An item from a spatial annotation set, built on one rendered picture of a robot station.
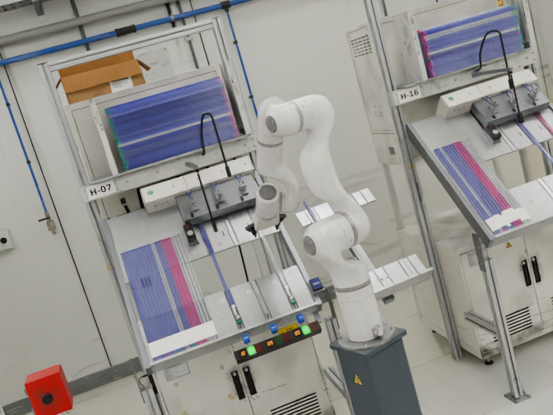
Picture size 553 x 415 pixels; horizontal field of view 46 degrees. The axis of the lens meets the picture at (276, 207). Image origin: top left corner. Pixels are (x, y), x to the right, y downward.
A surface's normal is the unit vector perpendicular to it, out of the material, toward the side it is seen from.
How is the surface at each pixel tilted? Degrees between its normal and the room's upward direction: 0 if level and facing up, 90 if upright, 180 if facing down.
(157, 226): 45
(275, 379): 90
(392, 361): 90
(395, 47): 90
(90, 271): 90
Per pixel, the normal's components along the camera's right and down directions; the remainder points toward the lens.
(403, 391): 0.55, 0.00
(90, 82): 0.25, -0.06
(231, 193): -0.02, -0.59
